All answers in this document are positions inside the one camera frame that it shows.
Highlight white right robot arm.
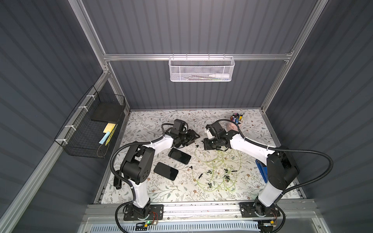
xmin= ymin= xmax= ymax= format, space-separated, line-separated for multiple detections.
xmin=204 ymin=119 xmax=334 ymax=217

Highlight pink pen bucket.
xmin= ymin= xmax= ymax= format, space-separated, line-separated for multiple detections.
xmin=227 ymin=122 xmax=239 ymax=132

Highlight white marker in basket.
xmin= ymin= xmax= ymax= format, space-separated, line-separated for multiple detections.
xmin=209 ymin=73 xmax=231 ymax=80

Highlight yellow sticky notes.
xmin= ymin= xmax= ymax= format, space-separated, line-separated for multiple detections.
xmin=103 ymin=123 xmax=116 ymax=134

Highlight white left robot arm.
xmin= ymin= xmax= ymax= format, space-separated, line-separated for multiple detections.
xmin=109 ymin=119 xmax=200 ymax=219

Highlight black stapler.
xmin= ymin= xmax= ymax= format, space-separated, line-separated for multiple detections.
xmin=113 ymin=177 xmax=122 ymax=190

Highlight black smartphone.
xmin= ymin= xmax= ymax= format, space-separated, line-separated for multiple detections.
xmin=168 ymin=148 xmax=191 ymax=165
xmin=153 ymin=162 xmax=179 ymax=181

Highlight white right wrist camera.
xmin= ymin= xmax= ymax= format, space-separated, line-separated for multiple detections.
xmin=206 ymin=124 xmax=216 ymax=139

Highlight blue clip holder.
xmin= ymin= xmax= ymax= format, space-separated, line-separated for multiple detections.
xmin=255 ymin=159 xmax=268 ymax=183

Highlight black notebook in basket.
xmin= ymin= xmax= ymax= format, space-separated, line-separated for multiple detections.
xmin=90 ymin=102 xmax=123 ymax=123

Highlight green earphone cable coil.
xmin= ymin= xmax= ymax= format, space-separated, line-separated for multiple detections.
xmin=190 ymin=145 xmax=242 ymax=193

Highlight colourful markers in bucket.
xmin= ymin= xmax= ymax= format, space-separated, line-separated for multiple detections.
xmin=230 ymin=113 xmax=243 ymax=124

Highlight black smartphone lower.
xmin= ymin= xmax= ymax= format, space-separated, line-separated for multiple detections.
xmin=153 ymin=162 xmax=179 ymax=181

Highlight black wire wall basket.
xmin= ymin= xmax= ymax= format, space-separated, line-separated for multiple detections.
xmin=55 ymin=87 xmax=126 ymax=159

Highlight black smartphone middle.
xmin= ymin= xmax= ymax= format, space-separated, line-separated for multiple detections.
xmin=168 ymin=148 xmax=191 ymax=165

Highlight white wire mesh basket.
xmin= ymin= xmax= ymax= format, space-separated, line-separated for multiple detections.
xmin=168 ymin=55 xmax=235 ymax=82

